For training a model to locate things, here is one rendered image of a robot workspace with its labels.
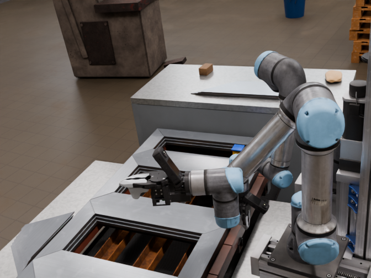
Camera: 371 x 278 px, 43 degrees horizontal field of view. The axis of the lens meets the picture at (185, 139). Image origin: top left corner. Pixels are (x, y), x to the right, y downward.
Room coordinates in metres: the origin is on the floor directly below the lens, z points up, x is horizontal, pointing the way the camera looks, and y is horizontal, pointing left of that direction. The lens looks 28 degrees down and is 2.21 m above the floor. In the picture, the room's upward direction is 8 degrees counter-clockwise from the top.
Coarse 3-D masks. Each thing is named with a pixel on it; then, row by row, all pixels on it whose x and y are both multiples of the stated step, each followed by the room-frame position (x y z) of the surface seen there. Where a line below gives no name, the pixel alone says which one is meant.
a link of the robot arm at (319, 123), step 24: (312, 96) 1.10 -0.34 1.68; (312, 120) 1.04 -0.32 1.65; (336, 120) 1.03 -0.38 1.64; (312, 144) 1.03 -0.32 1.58; (336, 144) 1.05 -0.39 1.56; (312, 168) 1.06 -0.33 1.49; (312, 192) 1.06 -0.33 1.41; (312, 216) 1.06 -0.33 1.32; (312, 240) 1.04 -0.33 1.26; (336, 240) 1.06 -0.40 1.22; (312, 264) 1.04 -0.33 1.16
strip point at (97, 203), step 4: (100, 196) 1.99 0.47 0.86; (104, 196) 1.99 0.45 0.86; (108, 196) 1.98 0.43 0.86; (92, 200) 1.97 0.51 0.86; (96, 200) 1.96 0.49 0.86; (100, 200) 1.96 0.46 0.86; (104, 200) 1.95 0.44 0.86; (92, 204) 1.93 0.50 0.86; (96, 204) 1.93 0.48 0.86; (100, 204) 1.92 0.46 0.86; (96, 208) 1.89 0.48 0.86; (96, 212) 1.86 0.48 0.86
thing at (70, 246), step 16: (160, 144) 2.49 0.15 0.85; (176, 144) 2.50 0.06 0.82; (192, 144) 2.46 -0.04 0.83; (208, 144) 2.41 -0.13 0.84; (224, 144) 2.37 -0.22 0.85; (240, 144) 2.33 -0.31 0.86; (256, 176) 2.04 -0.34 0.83; (96, 224) 1.83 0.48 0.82; (112, 224) 1.80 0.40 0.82; (128, 224) 1.77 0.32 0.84; (144, 224) 1.73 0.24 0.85; (80, 240) 1.71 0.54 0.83; (192, 240) 1.61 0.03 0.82; (224, 240) 1.58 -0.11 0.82; (208, 272) 1.41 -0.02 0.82
